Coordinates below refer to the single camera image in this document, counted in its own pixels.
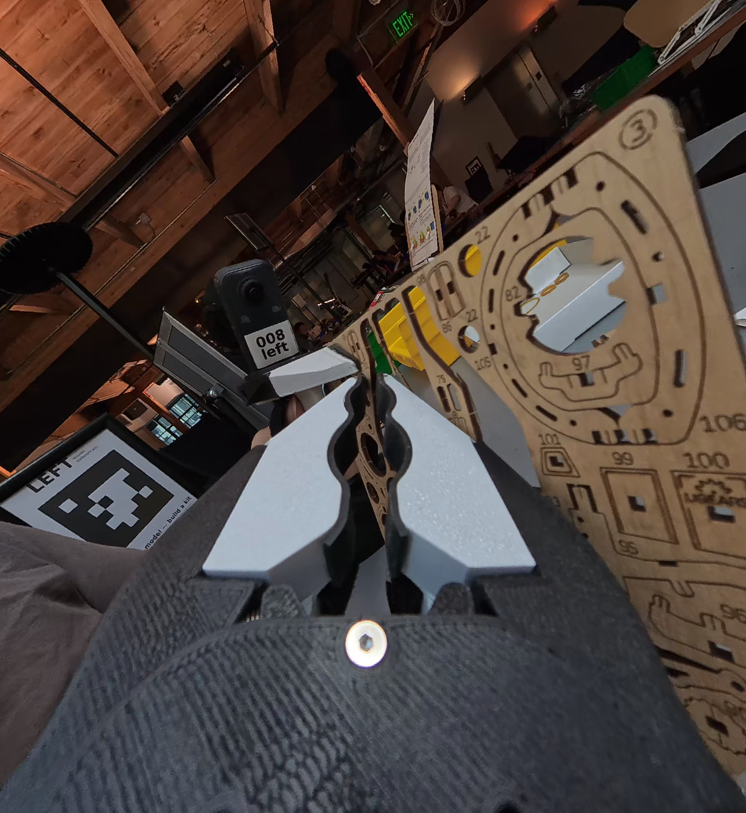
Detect black white marker sign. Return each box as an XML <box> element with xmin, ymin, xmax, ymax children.
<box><xmin>0</xmin><ymin>416</ymin><xmax>211</xmax><ymax>550</ymax></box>

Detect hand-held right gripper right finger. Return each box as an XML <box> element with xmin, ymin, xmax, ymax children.
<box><xmin>374</xmin><ymin>373</ymin><xmax>538</xmax><ymax>601</ymax></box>

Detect white cardboard box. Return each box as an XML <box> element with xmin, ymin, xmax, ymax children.
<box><xmin>524</xmin><ymin>244</ymin><xmax>627</xmax><ymax>353</ymax></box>

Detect wooden model part sheet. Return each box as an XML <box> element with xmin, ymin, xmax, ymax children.
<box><xmin>333</xmin><ymin>95</ymin><xmax>746</xmax><ymax>779</ymax></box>

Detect person's grey clothing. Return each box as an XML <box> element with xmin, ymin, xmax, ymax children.
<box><xmin>0</xmin><ymin>521</ymin><xmax>151</xmax><ymax>788</ymax></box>

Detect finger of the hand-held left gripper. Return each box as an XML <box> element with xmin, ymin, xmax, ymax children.
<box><xmin>269</xmin><ymin>345</ymin><xmax>362</xmax><ymax>400</ymax></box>

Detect person's left hand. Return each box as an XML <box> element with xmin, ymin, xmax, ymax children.
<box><xmin>286</xmin><ymin>380</ymin><xmax>337</xmax><ymax>415</ymax></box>

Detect instruction poster board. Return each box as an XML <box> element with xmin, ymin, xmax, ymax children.
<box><xmin>403</xmin><ymin>98</ymin><xmax>445</xmax><ymax>271</ymax></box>

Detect yellow plastic bin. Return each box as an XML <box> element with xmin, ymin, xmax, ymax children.
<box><xmin>378</xmin><ymin>240</ymin><xmax>571</xmax><ymax>372</ymax></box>

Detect black round ceiling fixture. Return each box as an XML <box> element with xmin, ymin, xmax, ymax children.
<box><xmin>0</xmin><ymin>222</ymin><xmax>161</xmax><ymax>359</ymax></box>

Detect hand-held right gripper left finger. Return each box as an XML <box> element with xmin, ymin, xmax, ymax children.
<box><xmin>201</xmin><ymin>376</ymin><xmax>369</xmax><ymax>595</ymax></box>

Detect white poster stand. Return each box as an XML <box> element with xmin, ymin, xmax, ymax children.
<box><xmin>655</xmin><ymin>0</ymin><xmax>746</xmax><ymax>66</ymax></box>

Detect grey metal panel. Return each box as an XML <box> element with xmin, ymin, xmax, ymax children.
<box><xmin>153</xmin><ymin>309</ymin><xmax>272</xmax><ymax>426</ymax></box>

